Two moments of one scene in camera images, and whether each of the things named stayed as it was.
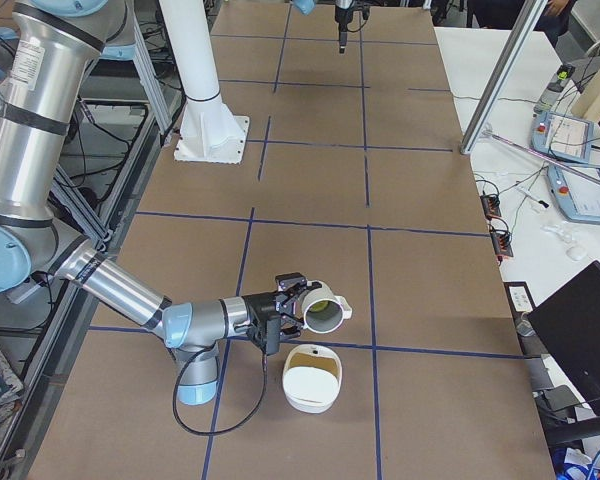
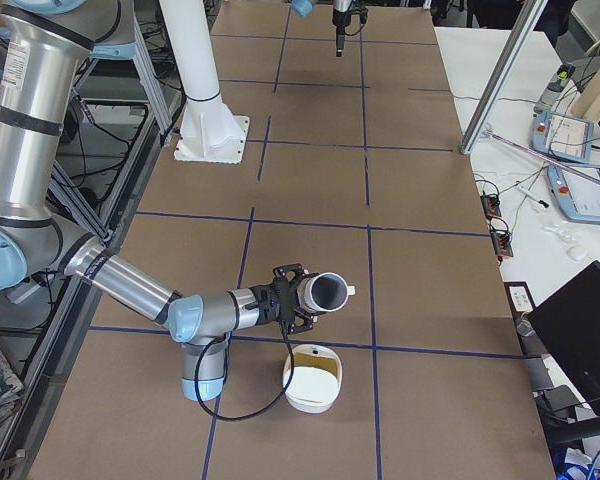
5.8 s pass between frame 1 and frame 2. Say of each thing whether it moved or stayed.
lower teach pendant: stayed
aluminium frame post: stayed
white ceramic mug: moved
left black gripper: stayed
